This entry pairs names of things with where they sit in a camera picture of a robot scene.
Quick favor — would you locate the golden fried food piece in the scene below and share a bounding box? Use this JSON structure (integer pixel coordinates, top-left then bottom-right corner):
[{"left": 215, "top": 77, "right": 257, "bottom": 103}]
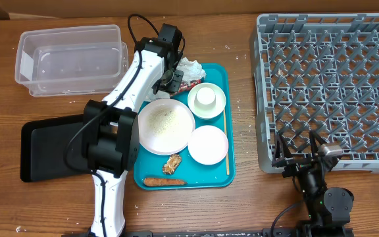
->
[{"left": 163, "top": 154, "right": 182, "bottom": 175}]

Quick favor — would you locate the clear plastic bin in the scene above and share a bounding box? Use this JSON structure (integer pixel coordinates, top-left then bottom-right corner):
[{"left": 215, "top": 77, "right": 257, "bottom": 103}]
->
[{"left": 14, "top": 24, "right": 128, "bottom": 97}]

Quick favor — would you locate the teal serving tray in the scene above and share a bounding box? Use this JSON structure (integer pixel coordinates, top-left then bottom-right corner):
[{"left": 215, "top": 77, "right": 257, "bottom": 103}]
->
[{"left": 134, "top": 63, "right": 236, "bottom": 190}]

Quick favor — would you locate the large white plate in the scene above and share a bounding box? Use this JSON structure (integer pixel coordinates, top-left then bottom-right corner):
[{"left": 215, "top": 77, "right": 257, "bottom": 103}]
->
[{"left": 138, "top": 99, "right": 195, "bottom": 155}]

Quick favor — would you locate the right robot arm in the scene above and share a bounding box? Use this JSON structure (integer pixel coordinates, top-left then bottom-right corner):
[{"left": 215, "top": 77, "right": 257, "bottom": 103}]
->
[{"left": 268, "top": 131, "right": 354, "bottom": 237}]

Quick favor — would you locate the brown fried stick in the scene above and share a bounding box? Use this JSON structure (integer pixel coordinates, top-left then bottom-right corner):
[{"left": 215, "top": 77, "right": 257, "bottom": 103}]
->
[{"left": 143, "top": 177, "right": 187, "bottom": 187}]

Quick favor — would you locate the white cup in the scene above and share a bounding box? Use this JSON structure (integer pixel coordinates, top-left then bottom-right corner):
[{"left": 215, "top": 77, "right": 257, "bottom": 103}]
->
[{"left": 196, "top": 87, "right": 216, "bottom": 106}]

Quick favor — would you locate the white napkin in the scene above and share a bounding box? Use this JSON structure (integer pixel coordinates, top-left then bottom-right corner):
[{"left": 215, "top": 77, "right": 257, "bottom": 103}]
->
[{"left": 144, "top": 89, "right": 170, "bottom": 102}]

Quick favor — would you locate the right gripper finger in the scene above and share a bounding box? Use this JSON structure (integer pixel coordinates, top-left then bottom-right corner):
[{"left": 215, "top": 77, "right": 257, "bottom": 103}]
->
[
  {"left": 309, "top": 130, "right": 326, "bottom": 157},
  {"left": 273, "top": 134, "right": 291, "bottom": 161}
]

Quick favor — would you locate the grey dishwasher rack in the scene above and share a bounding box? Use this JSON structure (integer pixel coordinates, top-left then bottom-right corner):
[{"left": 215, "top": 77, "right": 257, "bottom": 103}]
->
[{"left": 249, "top": 13, "right": 379, "bottom": 173}]

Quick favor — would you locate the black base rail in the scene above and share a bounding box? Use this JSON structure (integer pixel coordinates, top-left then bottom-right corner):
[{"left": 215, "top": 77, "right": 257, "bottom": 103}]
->
[{"left": 61, "top": 228, "right": 355, "bottom": 237}]

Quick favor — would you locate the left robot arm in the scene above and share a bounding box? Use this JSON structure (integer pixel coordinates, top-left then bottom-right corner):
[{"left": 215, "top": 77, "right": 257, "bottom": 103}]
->
[{"left": 81, "top": 24, "right": 185, "bottom": 236}]

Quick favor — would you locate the wooden chopstick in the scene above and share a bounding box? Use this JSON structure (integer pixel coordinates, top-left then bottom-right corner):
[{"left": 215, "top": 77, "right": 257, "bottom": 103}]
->
[{"left": 223, "top": 109, "right": 230, "bottom": 176}]

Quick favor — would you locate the silver foil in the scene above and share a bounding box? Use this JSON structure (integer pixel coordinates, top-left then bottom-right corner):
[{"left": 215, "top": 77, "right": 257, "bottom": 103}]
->
[{"left": 176, "top": 57, "right": 207, "bottom": 84}]

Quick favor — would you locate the pale green bowl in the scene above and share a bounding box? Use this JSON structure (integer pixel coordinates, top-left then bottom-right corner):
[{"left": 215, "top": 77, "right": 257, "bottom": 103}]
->
[{"left": 188, "top": 82, "right": 226, "bottom": 120}]

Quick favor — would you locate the red snack wrapper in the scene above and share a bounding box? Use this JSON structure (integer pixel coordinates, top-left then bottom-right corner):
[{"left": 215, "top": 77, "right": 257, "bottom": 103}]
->
[{"left": 170, "top": 79, "right": 203, "bottom": 97}]

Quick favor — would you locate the black tray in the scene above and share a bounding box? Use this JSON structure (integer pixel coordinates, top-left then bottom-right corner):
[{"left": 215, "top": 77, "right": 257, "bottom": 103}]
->
[{"left": 20, "top": 115, "right": 87, "bottom": 182}]

